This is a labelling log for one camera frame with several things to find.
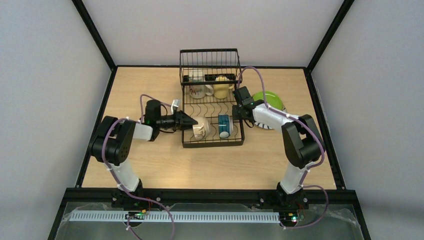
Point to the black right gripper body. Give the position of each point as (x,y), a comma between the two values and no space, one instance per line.
(237,112)

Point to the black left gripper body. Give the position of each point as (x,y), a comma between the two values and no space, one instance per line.
(178,120)

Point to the small white patterned bowl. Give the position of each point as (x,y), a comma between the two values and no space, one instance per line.
(202,129)

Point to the white bowl dark rim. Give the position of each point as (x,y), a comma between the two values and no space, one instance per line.
(225,126)

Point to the green plate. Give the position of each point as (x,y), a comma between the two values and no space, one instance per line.
(272,99)

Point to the yellow handled mug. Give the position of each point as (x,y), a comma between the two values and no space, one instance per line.
(222,91)

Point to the cream ceramic mug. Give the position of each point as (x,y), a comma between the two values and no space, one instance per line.
(199,90)

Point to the black wire dish rack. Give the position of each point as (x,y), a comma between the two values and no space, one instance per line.
(214,62)

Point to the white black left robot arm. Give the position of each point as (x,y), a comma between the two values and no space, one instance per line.
(111,143)

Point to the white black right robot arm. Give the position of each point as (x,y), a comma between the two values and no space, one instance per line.
(303,144)

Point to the blue striped white plate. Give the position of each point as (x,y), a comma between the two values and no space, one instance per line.
(261,125)

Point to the left controller board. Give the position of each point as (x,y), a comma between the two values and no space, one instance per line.
(136,215)

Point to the controller board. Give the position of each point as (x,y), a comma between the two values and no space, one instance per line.
(292,216)
(136,215)

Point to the right controller board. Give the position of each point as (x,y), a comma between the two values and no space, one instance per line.
(292,216)

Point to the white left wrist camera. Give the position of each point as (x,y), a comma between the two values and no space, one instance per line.
(175,105)

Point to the white slotted cable duct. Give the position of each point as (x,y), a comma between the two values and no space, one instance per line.
(177,217)

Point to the black aluminium frame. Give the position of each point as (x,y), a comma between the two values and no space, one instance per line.
(340,196)

